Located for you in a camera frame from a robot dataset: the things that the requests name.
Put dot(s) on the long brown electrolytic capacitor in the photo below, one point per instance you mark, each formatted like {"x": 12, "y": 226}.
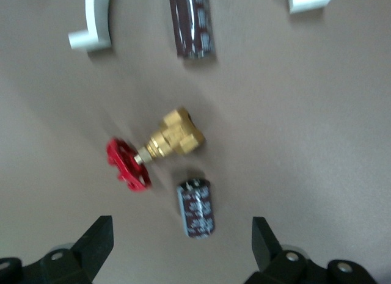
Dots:
{"x": 191, "y": 21}

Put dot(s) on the brass valve with red handwheel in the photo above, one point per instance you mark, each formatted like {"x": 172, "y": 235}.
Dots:
{"x": 177, "y": 134}

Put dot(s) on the white curved plastic bracket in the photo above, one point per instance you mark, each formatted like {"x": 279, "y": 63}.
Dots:
{"x": 97, "y": 15}

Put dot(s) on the short black electrolytic capacitor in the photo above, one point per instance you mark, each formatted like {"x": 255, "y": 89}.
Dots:
{"x": 197, "y": 209}

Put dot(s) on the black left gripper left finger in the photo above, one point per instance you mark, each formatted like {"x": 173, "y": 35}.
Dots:
{"x": 91, "y": 250}

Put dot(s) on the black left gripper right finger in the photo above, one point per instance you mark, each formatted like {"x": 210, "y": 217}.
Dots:
{"x": 265, "y": 250}

